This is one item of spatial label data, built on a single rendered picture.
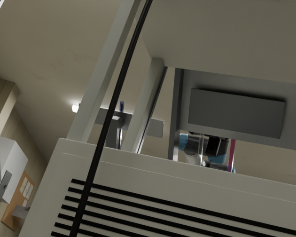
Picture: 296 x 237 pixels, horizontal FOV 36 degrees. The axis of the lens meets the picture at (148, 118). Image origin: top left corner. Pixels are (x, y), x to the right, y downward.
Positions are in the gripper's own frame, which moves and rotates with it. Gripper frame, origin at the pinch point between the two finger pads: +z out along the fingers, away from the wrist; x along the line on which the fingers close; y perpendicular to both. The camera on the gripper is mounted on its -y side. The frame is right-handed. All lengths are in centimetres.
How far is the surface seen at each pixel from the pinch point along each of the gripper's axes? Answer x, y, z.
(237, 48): 15, 28, 55
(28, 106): -387, -54, -466
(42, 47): -273, 37, -308
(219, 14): 11, 34, 65
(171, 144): -8.9, -3.3, 15.4
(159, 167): 11, 3, 92
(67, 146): -7, 3, 92
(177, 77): -8.8, 19.6, 20.6
